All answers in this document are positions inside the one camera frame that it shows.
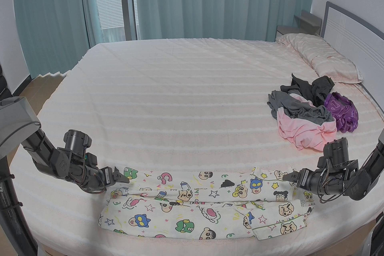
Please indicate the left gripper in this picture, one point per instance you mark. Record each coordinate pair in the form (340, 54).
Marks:
(97, 179)

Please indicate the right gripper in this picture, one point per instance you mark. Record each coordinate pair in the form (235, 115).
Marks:
(307, 181)

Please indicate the white printed pyjama top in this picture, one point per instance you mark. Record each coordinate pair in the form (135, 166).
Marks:
(204, 206)

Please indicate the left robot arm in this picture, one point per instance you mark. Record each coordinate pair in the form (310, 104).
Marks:
(36, 152)

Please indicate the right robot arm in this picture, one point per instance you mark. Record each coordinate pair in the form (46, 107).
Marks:
(354, 176)

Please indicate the pink garment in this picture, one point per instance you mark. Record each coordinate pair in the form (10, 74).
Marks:
(303, 131)

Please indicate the grey garment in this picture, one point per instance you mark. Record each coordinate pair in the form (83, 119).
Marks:
(303, 112)

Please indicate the purple garment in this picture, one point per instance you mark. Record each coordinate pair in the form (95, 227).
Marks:
(343, 112)

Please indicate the black garment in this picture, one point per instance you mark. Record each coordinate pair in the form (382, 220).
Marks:
(321, 86)

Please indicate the bed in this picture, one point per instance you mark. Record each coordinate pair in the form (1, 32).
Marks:
(180, 83)

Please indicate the cream pillow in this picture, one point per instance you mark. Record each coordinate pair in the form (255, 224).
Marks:
(324, 55)

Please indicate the grey bedside table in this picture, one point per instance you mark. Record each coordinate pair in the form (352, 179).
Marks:
(309, 20)

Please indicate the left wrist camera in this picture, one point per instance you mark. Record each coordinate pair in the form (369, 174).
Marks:
(91, 158)

